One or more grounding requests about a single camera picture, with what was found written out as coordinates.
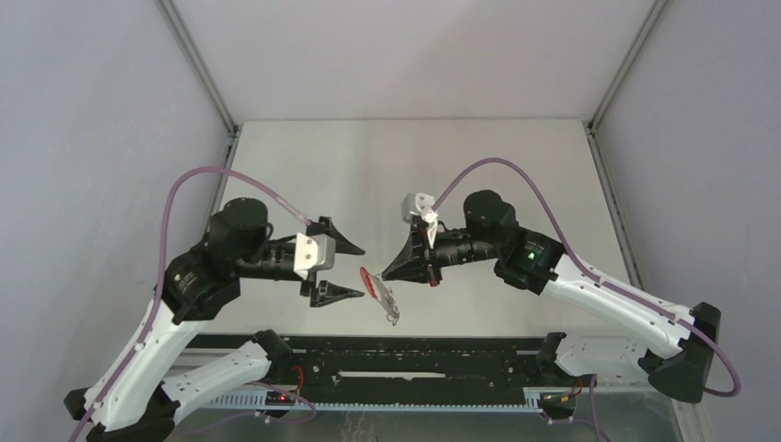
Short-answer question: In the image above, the left aluminium frame post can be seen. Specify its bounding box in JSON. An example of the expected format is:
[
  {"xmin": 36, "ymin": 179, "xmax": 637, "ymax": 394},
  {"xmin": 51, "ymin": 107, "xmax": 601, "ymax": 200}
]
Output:
[{"xmin": 155, "ymin": 0, "xmax": 239, "ymax": 137}]

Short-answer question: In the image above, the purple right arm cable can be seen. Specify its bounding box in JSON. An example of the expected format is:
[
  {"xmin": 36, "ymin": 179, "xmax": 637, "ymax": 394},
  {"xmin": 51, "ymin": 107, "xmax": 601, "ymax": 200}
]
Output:
[{"xmin": 431, "ymin": 157, "xmax": 742, "ymax": 399}]

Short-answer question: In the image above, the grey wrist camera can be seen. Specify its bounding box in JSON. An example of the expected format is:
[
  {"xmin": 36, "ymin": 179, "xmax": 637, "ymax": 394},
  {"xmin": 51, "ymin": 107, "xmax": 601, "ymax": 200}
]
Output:
[
  {"xmin": 293, "ymin": 233, "xmax": 336, "ymax": 279},
  {"xmin": 401, "ymin": 192, "xmax": 439, "ymax": 249}
]

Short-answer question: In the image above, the white slotted cable duct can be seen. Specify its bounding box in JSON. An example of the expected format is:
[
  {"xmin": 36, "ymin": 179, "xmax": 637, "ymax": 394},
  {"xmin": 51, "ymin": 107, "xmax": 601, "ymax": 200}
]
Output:
[{"xmin": 210, "ymin": 390, "xmax": 577, "ymax": 414}]

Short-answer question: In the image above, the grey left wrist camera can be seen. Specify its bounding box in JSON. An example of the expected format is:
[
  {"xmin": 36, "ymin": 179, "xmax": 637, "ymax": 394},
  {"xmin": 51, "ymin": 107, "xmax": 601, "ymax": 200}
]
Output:
[{"xmin": 293, "ymin": 233, "xmax": 336, "ymax": 279}]

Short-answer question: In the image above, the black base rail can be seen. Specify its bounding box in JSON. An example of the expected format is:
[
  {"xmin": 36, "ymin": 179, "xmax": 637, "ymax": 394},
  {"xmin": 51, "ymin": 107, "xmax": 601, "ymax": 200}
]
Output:
[{"xmin": 182, "ymin": 332, "xmax": 596, "ymax": 409}]

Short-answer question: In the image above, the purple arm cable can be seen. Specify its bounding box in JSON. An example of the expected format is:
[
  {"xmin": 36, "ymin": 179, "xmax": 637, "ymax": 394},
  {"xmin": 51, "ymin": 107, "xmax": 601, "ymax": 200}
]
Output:
[
  {"xmin": 431, "ymin": 157, "xmax": 742, "ymax": 399},
  {"xmin": 66, "ymin": 166, "xmax": 315, "ymax": 442}
]

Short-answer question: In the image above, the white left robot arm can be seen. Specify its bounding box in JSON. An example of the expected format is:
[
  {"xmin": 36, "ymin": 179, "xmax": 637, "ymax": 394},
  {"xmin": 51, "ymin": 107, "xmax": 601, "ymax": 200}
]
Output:
[{"xmin": 64, "ymin": 197, "xmax": 362, "ymax": 441}]

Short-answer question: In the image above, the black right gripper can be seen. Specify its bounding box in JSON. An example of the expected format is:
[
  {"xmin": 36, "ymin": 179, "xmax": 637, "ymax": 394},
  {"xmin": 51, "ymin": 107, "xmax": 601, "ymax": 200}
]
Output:
[{"xmin": 382, "ymin": 225, "xmax": 498, "ymax": 288}]

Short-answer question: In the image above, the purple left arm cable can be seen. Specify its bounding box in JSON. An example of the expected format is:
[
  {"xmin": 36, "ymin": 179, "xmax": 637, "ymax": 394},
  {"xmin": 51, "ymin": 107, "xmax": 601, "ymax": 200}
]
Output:
[{"xmin": 66, "ymin": 166, "xmax": 315, "ymax": 442}]

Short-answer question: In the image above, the grey aluminium frame rail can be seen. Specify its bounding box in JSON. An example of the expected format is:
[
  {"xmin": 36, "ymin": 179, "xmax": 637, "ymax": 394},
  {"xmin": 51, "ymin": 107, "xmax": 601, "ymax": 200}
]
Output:
[{"xmin": 583, "ymin": 1, "xmax": 674, "ymax": 288}]

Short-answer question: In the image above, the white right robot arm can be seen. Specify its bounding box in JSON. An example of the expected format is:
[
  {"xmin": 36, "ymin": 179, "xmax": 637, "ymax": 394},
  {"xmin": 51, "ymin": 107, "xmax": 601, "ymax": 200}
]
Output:
[{"xmin": 380, "ymin": 190, "xmax": 721, "ymax": 403}]

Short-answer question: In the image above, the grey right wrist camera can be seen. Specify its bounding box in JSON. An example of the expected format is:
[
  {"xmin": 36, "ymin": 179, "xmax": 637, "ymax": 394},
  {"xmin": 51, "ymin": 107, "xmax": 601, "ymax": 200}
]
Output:
[{"xmin": 401, "ymin": 192, "xmax": 439, "ymax": 249}]

